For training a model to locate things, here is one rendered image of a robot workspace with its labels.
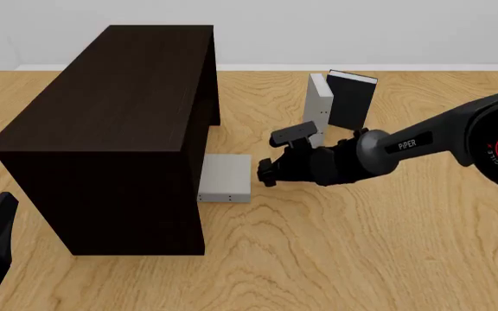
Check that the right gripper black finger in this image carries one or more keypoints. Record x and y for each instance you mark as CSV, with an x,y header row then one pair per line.
x,y
268,165
269,179

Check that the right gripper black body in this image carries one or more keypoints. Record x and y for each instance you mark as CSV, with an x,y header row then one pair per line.
x,y
294,165

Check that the pale grey book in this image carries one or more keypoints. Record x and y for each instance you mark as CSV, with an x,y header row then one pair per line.
x,y
227,175
316,103

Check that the right grey and black robot arm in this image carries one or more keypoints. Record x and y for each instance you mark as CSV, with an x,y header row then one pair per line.
x,y
430,142

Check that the upright pale grey book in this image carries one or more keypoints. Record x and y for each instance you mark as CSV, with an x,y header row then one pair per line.
x,y
316,103

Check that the black book with white pages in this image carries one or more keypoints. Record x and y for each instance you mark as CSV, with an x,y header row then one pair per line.
x,y
350,103

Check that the dark wooden cabinet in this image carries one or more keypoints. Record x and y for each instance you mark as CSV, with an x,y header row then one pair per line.
x,y
102,129

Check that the small flat plate on stalk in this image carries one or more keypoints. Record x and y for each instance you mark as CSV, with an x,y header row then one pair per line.
x,y
293,133

